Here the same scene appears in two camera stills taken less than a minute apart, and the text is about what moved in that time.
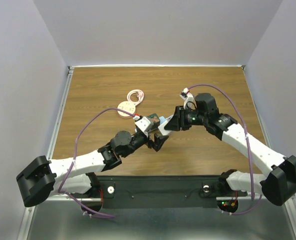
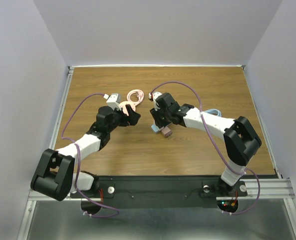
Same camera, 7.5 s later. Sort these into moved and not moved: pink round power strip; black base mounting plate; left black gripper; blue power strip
Moved: blue power strip; left black gripper
Not moved: black base mounting plate; pink round power strip
